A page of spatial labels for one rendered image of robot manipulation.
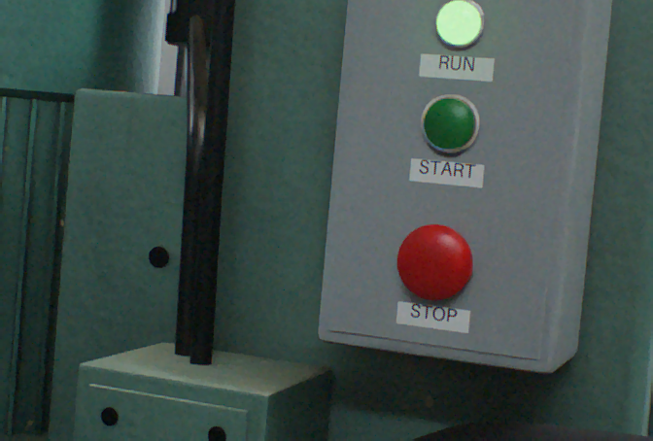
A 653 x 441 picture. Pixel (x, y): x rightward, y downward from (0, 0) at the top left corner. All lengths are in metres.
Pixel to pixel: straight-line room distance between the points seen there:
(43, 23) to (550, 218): 0.33
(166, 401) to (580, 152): 0.20
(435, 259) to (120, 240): 0.23
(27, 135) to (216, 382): 0.23
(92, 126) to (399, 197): 0.23
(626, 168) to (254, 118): 0.17
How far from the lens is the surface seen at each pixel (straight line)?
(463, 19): 0.52
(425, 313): 0.53
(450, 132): 0.52
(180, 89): 2.23
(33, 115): 0.73
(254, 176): 0.62
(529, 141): 0.52
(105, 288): 0.70
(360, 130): 0.53
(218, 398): 0.55
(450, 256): 0.51
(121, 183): 0.69
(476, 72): 0.52
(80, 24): 0.74
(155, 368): 0.57
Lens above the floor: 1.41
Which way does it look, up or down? 3 degrees down
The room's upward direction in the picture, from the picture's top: 5 degrees clockwise
